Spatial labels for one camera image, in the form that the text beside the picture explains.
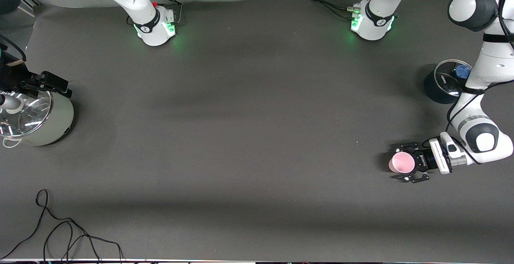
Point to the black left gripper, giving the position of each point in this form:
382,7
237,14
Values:
424,161

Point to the glass pot lid metal knob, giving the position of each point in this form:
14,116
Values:
34,115

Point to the glass lid blue knob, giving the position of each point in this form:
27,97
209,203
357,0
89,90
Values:
447,81

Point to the dark blue saucepan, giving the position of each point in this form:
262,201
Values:
433,91

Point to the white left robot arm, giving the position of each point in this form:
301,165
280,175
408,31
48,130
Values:
494,63

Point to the aluminium frame rail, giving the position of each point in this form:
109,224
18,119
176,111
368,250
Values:
30,3

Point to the pink plastic cup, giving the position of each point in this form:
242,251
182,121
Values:
402,162

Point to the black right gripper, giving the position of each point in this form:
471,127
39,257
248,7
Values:
17,80

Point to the pale green cooking pot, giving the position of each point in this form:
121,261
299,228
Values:
56,123

